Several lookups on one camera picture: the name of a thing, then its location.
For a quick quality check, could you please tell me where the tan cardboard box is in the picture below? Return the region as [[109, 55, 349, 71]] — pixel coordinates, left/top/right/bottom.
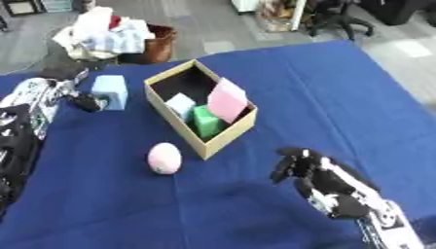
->
[[143, 58, 259, 160]]

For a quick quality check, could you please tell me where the pale blue foam cube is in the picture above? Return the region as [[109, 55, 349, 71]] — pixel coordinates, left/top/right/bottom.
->
[[164, 92, 198, 123]]

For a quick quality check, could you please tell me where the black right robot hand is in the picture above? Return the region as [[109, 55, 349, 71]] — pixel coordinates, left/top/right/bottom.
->
[[269, 147, 383, 220]]

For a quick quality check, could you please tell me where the pink egg-shaped ball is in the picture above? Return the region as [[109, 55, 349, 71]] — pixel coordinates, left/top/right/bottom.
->
[[146, 142, 184, 175]]

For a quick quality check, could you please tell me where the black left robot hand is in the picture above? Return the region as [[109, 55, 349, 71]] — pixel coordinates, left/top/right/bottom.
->
[[64, 91, 111, 114]]

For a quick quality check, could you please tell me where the dark framed board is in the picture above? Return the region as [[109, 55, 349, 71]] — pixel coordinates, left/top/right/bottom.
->
[[0, 0, 47, 18]]

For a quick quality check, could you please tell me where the light blue foam block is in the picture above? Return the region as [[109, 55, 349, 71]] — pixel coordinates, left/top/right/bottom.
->
[[90, 75, 129, 112]]

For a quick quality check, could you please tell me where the green foam block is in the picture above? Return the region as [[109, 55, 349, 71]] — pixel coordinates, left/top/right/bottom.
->
[[192, 104, 225, 138]]

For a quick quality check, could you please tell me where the pile of clothes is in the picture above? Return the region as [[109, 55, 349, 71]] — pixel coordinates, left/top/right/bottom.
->
[[51, 6, 157, 61]]

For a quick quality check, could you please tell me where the brown bag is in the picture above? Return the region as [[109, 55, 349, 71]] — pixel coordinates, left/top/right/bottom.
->
[[117, 23, 179, 65]]

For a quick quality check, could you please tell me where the pink foam block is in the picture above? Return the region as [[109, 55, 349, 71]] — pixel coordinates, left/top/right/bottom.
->
[[205, 77, 251, 125]]

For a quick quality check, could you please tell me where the black office chair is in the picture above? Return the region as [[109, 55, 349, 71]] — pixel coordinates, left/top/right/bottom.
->
[[305, 0, 377, 42]]

